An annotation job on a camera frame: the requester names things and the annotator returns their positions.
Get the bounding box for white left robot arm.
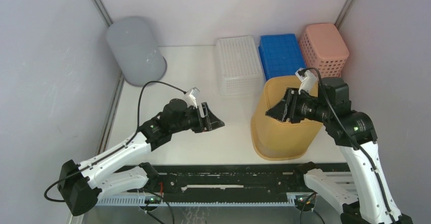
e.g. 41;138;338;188
57;99;225;216

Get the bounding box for blue compartment tray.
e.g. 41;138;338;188
258;34;305;80

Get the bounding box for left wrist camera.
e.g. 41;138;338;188
183;87;200;108

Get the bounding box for aluminium frame rail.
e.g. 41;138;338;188
85;0;124;155
334;0;355;29

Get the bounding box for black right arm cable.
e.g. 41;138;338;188
303;67;393;224

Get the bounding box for grey bin liner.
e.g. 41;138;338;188
105;16;167;87

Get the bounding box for white perforated plastic basket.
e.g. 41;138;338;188
214;36;265;96

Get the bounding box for white slotted cable duct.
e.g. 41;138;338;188
96;195;295;207

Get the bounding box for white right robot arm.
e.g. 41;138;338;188
266;77;412;223

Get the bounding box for yellow ribbed waste bin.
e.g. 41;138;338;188
251;76;323;161

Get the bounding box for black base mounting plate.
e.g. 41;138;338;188
126;163;353;204

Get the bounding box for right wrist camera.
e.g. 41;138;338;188
295;68;318;94

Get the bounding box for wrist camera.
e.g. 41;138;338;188
183;87;200;108
295;68;318;94

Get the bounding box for aluminium frame rail left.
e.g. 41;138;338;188
85;0;124;155

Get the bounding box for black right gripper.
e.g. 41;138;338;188
264;86;329;123

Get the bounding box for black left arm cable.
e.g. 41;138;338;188
44;80;188;203

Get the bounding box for aluminium frame rail right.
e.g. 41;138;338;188
334;0;355;29

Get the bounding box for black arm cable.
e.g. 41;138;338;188
44;80;188;203
303;67;393;224

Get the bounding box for pink perforated plastic basket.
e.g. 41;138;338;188
299;23;350;78

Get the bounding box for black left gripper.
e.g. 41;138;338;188
170;103;224;134

